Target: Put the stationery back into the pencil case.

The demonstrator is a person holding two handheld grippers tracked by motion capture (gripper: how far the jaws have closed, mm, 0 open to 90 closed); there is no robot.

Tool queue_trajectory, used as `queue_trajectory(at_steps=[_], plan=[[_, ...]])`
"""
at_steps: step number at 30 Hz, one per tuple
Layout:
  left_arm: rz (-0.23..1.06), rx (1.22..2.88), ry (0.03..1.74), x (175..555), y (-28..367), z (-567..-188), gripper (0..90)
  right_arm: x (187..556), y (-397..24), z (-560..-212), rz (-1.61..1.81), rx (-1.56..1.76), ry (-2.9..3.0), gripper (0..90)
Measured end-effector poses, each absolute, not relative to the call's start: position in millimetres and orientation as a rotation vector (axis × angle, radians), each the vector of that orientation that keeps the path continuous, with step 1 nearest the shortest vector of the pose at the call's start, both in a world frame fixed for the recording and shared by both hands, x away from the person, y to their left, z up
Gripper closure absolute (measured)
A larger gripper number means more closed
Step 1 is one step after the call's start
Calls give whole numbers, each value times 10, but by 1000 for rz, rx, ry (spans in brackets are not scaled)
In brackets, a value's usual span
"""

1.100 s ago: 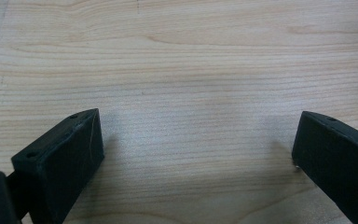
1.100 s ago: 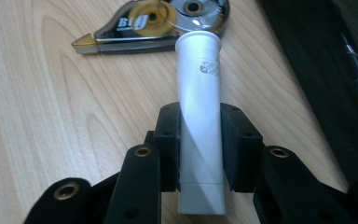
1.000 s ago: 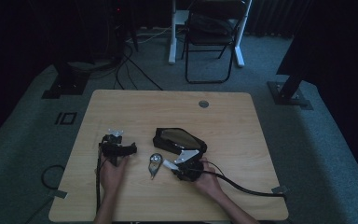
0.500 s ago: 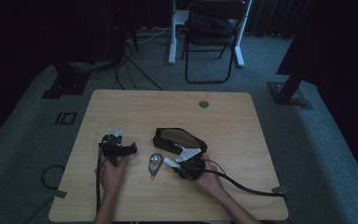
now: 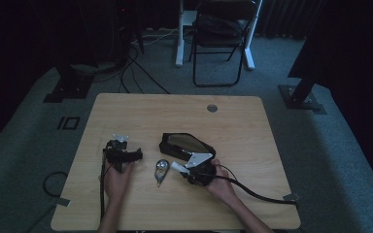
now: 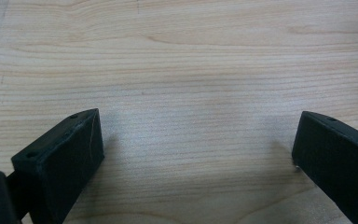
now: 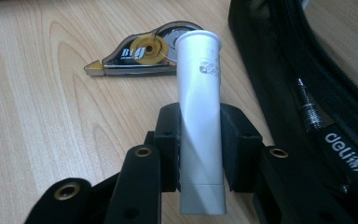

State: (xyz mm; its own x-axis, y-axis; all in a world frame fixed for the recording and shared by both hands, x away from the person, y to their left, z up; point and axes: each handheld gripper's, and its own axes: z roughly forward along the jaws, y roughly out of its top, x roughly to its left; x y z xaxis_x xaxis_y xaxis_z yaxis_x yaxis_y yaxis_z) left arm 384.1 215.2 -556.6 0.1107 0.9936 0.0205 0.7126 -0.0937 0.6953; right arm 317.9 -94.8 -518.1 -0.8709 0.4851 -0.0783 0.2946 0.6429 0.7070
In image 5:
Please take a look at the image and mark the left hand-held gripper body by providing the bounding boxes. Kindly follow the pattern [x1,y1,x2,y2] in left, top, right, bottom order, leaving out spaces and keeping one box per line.
[103,133,134,173]

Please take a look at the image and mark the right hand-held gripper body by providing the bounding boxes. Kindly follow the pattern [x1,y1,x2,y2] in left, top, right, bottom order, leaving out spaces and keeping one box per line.
[184,152,218,187]

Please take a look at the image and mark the black pencil case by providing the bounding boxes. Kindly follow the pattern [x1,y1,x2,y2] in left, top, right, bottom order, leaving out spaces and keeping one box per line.
[158,132,217,163]

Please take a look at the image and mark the person's right hand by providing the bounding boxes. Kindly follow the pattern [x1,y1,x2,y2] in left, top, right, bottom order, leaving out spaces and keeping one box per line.
[205,158,240,204]

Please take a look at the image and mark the person's left hand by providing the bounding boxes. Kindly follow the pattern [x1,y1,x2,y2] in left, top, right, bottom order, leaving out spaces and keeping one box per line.
[104,160,136,202]

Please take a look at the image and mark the grey tape piece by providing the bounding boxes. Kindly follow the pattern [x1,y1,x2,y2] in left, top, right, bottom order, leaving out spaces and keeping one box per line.
[283,192,301,204]
[50,196,72,208]

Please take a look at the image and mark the black stand base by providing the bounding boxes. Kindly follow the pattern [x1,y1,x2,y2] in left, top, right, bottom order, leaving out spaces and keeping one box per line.
[278,75,327,116]
[43,64,95,104]

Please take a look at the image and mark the dark equipment rack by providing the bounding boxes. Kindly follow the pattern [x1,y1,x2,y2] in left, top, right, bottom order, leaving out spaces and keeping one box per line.
[108,0,144,66]

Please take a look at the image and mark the black folding chair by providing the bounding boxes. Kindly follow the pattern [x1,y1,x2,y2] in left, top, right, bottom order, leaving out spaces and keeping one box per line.
[188,0,257,88]

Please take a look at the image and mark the dark bag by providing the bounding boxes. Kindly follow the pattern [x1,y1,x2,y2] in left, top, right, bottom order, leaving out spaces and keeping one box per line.
[192,14,245,37]

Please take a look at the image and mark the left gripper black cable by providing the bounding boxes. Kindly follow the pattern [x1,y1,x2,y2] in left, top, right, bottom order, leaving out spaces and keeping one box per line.
[98,148,114,221]

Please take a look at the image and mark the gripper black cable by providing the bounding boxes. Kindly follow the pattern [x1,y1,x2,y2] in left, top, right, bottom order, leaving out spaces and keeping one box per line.
[207,164,301,207]
[98,148,114,221]

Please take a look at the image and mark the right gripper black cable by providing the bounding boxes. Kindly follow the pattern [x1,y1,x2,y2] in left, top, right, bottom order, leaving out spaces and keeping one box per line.
[207,164,301,207]

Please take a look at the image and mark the black floor cables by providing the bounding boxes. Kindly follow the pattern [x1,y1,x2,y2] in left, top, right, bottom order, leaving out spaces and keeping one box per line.
[119,45,171,95]

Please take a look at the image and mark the black floor cable loop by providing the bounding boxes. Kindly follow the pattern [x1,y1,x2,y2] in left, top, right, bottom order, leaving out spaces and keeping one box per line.
[42,171,69,199]

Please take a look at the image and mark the white floor cable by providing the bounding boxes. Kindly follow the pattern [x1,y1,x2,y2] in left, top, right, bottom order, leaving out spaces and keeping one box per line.
[131,26,180,47]

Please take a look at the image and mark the white desk frame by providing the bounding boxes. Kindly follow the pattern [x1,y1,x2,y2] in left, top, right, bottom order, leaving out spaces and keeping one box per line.
[175,0,264,71]

